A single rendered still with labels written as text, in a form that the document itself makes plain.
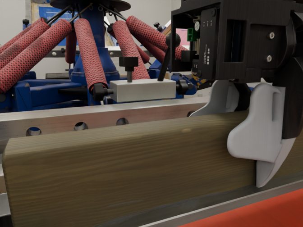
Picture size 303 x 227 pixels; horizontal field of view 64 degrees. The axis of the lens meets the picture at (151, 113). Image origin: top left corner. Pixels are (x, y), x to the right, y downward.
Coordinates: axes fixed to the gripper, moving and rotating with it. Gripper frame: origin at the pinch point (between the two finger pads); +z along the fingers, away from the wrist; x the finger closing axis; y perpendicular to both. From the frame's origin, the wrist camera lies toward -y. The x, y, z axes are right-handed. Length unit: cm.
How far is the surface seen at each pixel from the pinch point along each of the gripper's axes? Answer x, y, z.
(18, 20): -413, 51, -55
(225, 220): -1.6, 0.8, 7.5
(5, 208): -2.3, 21.2, 1.0
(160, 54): -94, -34, -9
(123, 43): -58, -5, -13
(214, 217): -2.5, 1.7, 7.6
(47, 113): -24.0, 18.1, -1.0
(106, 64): -78, -3, -6
